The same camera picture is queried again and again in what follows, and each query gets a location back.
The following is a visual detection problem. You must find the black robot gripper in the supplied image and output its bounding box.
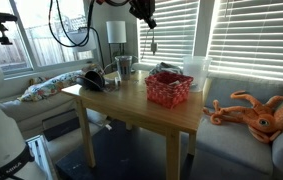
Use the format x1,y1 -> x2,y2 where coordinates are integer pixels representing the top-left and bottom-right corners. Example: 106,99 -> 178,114
129,0 -> 157,29

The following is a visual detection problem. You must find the black open glasses case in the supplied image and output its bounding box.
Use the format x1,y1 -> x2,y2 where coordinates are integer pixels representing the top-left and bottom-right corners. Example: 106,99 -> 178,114
76,70 -> 105,91

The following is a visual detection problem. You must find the crumpled grey cloth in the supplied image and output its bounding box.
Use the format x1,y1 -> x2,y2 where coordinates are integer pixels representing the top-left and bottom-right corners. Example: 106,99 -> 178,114
149,62 -> 183,75

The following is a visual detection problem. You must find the dark blue rug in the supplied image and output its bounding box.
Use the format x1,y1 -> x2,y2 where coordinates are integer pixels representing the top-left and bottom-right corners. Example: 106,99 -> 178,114
54,119 -> 195,180

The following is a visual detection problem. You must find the wooden table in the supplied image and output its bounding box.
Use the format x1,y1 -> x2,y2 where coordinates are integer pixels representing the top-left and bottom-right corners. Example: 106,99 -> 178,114
62,70 -> 204,180

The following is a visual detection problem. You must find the orange plush octopus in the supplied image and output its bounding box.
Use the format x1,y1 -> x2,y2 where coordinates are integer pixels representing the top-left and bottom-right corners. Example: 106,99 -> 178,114
203,91 -> 283,144

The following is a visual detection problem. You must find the silver metal cup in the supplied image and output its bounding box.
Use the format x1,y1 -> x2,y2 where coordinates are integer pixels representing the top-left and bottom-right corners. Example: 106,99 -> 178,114
115,56 -> 132,80

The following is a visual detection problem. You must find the clear plastic container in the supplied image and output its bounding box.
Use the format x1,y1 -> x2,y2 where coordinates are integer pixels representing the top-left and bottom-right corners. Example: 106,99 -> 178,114
183,56 -> 212,92

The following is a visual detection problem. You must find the grey sofa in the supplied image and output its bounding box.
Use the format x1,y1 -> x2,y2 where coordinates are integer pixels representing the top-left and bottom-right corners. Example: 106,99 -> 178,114
0,74 -> 283,180

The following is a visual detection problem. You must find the floral pillow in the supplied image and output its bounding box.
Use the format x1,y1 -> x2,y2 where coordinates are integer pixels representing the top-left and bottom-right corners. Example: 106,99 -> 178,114
19,70 -> 83,102

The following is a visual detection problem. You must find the white phone charger cable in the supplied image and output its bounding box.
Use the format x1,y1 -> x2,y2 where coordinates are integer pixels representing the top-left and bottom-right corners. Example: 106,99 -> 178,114
140,27 -> 159,61

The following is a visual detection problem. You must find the red woven basket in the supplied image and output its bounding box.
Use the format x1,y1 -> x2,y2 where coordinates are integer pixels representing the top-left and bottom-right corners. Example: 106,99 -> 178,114
145,72 -> 193,109

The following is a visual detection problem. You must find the white floor lamp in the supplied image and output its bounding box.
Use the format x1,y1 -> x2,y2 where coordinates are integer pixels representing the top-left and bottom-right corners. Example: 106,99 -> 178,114
106,21 -> 127,60

